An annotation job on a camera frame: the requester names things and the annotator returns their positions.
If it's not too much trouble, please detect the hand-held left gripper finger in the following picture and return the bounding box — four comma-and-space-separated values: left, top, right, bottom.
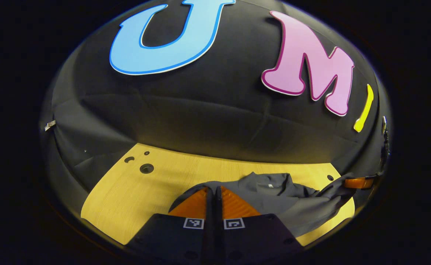
126, 186, 215, 264
215, 186, 305, 264

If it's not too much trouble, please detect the grey polo shirt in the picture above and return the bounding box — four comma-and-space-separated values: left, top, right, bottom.
169, 172, 359, 238

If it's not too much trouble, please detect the black backdrop cloth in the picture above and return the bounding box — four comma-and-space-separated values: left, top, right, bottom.
40, 0, 392, 236

